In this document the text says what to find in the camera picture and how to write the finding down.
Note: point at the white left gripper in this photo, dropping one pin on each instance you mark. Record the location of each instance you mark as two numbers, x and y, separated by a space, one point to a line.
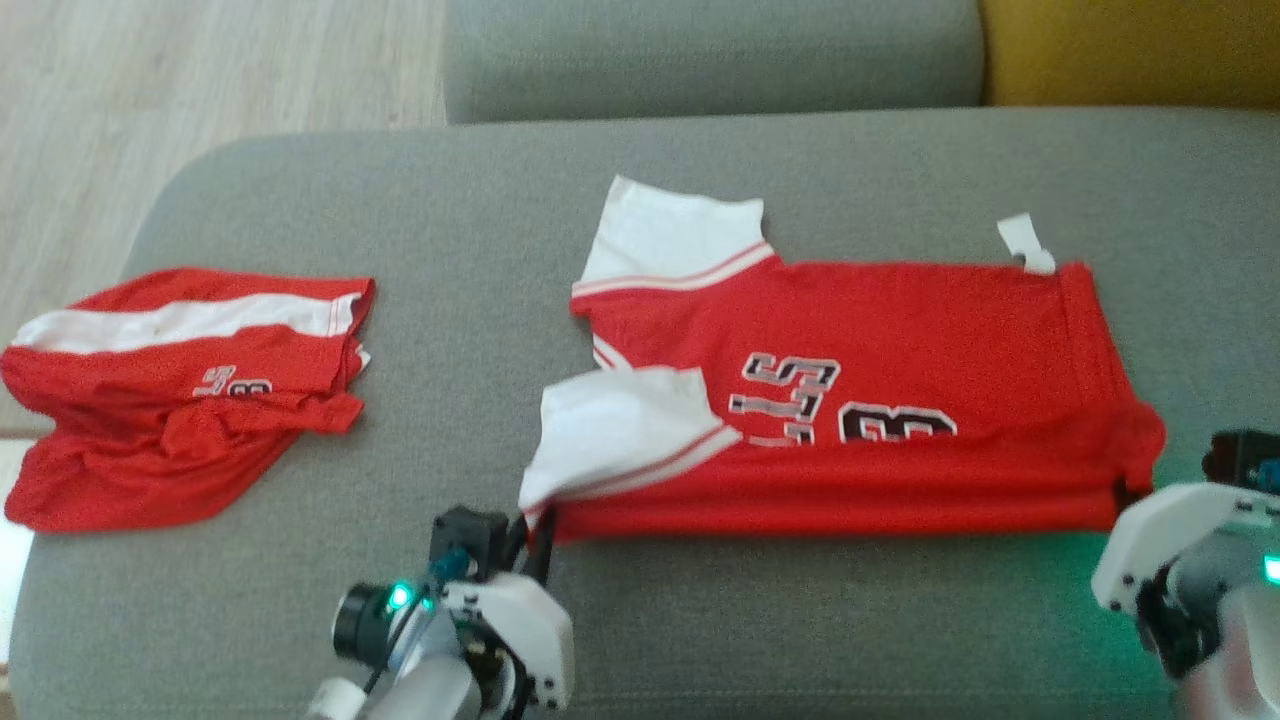
535 630

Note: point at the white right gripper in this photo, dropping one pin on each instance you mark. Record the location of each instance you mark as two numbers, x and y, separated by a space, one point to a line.
1150 540

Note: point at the red white jersey shirt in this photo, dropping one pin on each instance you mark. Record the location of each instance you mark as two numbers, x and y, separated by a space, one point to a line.
900 340

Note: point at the red white-striped shorts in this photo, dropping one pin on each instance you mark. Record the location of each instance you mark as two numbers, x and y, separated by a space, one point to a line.
130 470

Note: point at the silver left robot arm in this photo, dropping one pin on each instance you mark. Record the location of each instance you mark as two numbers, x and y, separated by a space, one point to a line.
430 680

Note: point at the grey fabric sofa seat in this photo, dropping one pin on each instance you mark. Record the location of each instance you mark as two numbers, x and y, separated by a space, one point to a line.
450 250

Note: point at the yellow cushion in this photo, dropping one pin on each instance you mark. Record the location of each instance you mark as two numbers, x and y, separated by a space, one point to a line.
1130 50

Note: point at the grey sofa back cushion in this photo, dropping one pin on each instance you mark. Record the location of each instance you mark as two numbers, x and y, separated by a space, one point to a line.
700 55

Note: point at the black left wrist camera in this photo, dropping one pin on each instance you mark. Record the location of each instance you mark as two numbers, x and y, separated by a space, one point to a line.
470 530

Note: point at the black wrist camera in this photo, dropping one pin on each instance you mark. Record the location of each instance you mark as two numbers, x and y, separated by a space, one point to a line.
470 530
1245 460

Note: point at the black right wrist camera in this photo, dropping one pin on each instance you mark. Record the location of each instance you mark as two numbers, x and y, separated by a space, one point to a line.
1245 460

